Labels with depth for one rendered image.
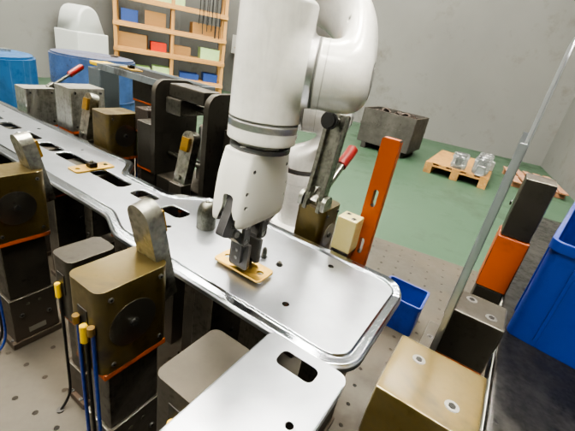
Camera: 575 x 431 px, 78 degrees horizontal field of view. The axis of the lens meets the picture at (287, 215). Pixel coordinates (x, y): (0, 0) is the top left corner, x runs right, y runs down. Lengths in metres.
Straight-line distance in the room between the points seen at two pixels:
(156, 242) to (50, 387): 0.43
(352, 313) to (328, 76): 0.29
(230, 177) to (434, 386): 0.29
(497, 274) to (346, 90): 0.34
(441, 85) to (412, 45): 1.09
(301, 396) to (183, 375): 0.12
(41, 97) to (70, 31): 7.30
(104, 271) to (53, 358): 0.43
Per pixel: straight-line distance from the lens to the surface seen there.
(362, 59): 0.41
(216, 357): 0.43
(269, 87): 0.40
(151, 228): 0.42
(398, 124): 6.29
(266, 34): 0.40
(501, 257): 0.58
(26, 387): 0.82
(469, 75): 9.08
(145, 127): 0.97
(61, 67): 3.51
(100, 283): 0.43
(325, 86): 0.40
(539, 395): 0.47
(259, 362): 0.40
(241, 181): 0.42
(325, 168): 0.63
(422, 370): 0.36
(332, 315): 0.48
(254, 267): 0.52
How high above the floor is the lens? 1.29
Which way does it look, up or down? 24 degrees down
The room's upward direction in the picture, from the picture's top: 11 degrees clockwise
